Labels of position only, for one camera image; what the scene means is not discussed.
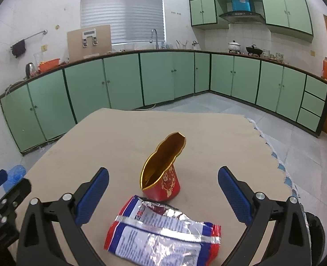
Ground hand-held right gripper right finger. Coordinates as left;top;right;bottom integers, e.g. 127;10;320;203
218;166;313;266

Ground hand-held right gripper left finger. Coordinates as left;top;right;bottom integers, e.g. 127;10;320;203
16;167;109;266

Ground red gold paper cup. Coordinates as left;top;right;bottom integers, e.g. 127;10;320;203
140;131;186;201

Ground silver foil snack packet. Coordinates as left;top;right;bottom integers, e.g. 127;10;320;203
104;195;222;265

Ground black trash bin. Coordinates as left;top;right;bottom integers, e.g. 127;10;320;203
302;212;326;266

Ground blue water bottle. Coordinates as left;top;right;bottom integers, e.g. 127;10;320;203
6;164;26;185

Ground metal kettle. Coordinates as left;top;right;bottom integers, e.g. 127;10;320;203
25;62;37;78

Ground orange basin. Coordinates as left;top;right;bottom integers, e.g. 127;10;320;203
38;58;61;73

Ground dark hanging towel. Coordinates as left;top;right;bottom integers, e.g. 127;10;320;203
11;39;26;59

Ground green base cabinets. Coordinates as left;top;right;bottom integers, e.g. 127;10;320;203
0;48;327;156

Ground cluster of glass jars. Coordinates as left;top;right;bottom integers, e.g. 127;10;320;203
263;49;285;61

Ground black wok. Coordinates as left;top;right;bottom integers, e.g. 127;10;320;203
245;44;264;56

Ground white cooking pot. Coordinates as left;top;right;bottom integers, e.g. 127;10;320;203
228;40;242;54

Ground cardboard sheet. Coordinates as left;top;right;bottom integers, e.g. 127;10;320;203
67;25;112;61

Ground utensil holder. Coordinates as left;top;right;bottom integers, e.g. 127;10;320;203
176;40;198;50

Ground metal faucet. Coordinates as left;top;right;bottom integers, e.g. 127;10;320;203
149;28;160;50

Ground range hood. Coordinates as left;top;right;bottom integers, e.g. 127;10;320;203
218;10;266;25

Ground white window blind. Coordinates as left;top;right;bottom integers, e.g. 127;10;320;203
81;0;165;45

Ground blue box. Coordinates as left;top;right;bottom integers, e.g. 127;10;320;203
231;0;254;12

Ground metal towel rail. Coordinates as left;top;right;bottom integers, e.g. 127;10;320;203
10;29;48;47

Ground green wall cabinets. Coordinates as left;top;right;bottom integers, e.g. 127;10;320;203
187;0;314;43

